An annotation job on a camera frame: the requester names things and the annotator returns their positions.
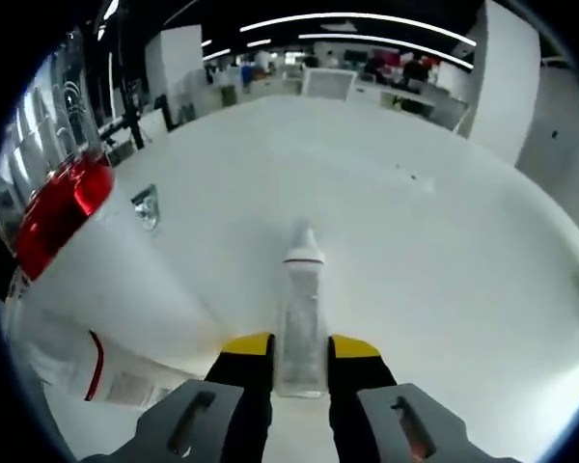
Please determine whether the small white skincare tube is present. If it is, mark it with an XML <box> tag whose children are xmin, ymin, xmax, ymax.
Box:
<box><xmin>280</xmin><ymin>217</ymin><xmax>330</xmax><ymax>399</ymax></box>
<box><xmin>26</xmin><ymin>308</ymin><xmax>175</xmax><ymax>409</ymax></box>

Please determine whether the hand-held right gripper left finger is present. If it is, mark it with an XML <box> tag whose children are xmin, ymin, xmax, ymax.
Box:
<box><xmin>79</xmin><ymin>331</ymin><xmax>276</xmax><ymax>463</ymax></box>

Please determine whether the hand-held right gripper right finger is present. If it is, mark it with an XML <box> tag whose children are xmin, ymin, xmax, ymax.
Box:
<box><xmin>327</xmin><ymin>334</ymin><xmax>512</xmax><ymax>463</ymax></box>

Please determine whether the red-banded white skincare bottle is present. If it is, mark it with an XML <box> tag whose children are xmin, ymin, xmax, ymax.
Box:
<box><xmin>0</xmin><ymin>28</ymin><xmax>226</xmax><ymax>348</ymax></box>

